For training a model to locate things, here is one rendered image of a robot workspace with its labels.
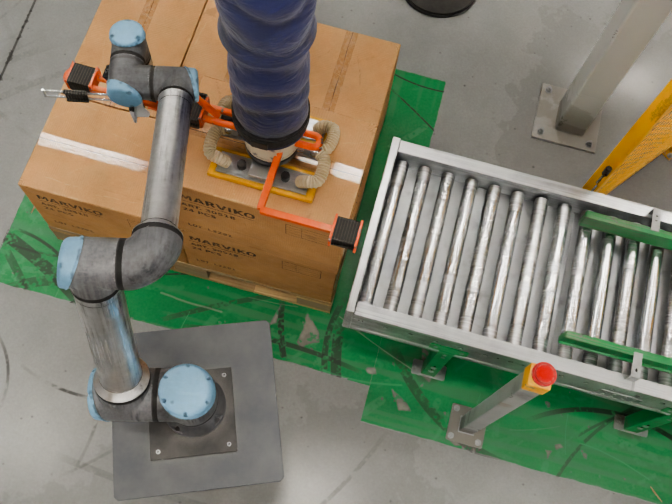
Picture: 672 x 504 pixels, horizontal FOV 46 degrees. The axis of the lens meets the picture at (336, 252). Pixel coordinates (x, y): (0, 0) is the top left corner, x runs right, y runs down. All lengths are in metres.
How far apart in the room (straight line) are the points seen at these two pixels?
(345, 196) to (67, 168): 1.10
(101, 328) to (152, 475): 0.69
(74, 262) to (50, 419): 1.66
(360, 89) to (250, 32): 1.37
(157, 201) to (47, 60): 2.22
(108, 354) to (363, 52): 1.72
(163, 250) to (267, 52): 0.51
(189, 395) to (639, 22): 2.09
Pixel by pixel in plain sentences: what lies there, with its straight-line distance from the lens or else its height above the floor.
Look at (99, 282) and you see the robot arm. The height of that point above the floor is 1.55.
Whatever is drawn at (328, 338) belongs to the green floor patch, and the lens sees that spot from 3.31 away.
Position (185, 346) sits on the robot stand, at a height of 0.75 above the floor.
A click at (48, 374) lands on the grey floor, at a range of 3.42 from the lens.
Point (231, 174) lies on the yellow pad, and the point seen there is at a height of 0.98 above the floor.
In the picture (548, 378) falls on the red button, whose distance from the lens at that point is 2.33.
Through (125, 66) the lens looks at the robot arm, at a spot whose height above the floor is 1.43.
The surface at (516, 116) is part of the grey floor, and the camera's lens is 3.86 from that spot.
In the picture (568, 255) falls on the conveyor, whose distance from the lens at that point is 3.08.
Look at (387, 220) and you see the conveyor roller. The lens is 2.90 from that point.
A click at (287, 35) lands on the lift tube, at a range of 1.85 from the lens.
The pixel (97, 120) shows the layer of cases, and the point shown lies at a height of 0.54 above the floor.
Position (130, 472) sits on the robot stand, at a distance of 2.51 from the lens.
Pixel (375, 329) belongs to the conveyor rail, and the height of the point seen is 0.47.
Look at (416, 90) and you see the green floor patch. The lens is 3.82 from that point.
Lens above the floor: 3.21
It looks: 70 degrees down
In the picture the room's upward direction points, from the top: 9 degrees clockwise
